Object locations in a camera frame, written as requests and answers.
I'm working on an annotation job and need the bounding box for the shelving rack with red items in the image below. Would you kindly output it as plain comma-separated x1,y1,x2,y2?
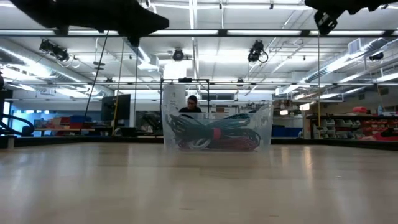
306,105,398,142

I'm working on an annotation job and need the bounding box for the round black overhead camera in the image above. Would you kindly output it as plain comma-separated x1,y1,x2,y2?
172,47,185,62

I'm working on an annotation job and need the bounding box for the overhead light bar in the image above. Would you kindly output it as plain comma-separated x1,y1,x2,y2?
0,29,398,39

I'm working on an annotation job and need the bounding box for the black curved hose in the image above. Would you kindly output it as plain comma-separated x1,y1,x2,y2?
0,113,35,137

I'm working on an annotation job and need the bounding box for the black hanging cable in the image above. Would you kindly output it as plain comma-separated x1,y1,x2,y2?
84,30,109,116

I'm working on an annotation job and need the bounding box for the black metal frame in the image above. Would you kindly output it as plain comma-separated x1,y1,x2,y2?
159,77,210,106

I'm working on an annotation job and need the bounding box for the black monitor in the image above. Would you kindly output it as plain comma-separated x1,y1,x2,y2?
101,93,132,122

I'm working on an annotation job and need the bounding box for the black ceiling camera cluster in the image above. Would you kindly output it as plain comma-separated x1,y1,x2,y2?
39,39,71,62

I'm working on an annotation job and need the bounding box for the red black braided USB cable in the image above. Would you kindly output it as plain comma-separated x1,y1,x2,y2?
177,136,261,152

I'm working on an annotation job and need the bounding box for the table with red boxes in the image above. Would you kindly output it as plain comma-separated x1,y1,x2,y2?
33,114,96,133

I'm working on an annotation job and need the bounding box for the black overhead camera with cable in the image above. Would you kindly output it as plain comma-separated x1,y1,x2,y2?
247,39,269,64

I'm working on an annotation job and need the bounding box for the clear plastic bin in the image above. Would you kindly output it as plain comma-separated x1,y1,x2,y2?
160,104,275,153

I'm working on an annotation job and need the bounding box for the dark green cable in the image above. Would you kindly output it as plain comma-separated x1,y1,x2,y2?
166,113,262,149

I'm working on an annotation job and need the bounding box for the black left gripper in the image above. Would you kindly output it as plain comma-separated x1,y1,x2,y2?
55,0,170,48

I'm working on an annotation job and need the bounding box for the black ceiling fixture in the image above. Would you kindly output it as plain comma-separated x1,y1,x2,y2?
368,51,385,62

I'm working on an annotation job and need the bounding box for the vertical yellow pole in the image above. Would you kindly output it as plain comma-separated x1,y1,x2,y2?
316,34,322,128

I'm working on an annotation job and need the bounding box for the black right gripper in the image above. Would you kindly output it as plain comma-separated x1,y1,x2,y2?
304,0,389,37

